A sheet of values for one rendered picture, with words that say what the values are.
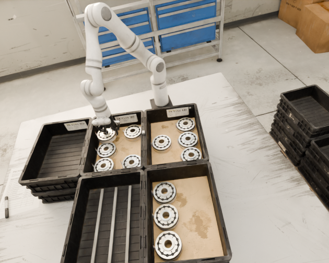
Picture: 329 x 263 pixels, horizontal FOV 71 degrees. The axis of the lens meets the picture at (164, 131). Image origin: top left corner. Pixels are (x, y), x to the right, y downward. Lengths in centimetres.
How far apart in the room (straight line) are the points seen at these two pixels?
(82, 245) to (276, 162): 103
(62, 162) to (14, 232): 41
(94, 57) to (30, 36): 291
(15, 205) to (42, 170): 25
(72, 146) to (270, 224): 109
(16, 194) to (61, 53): 278
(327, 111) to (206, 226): 140
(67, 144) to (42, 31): 265
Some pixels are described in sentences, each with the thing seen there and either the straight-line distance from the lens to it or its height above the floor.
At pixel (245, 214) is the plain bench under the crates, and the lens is 120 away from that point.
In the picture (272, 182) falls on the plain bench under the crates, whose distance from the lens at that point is 131.
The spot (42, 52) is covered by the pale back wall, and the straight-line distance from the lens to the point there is 405.
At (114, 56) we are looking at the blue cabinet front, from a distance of 304.
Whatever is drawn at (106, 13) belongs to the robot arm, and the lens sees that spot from 112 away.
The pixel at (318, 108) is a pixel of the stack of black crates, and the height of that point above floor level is 49.
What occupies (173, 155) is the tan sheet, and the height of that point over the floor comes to 83.
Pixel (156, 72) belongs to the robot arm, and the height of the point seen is 106.
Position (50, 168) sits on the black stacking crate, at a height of 83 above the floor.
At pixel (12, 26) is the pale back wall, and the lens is 397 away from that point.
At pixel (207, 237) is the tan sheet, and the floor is 83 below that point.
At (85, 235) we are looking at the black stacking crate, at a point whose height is 83.
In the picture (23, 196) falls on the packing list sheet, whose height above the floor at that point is 70.
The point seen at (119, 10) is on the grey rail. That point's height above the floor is 92.
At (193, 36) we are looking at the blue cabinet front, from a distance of 315.
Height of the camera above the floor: 179
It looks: 47 degrees down
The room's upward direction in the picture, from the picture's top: 11 degrees counter-clockwise
